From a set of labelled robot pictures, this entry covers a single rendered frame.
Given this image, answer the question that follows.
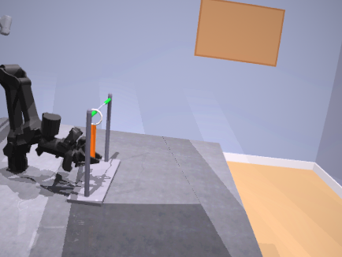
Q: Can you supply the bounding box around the orange handle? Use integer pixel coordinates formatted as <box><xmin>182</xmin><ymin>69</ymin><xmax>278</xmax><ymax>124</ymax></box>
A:
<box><xmin>91</xmin><ymin>109</ymin><xmax>102</xmax><ymax>157</ymax></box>

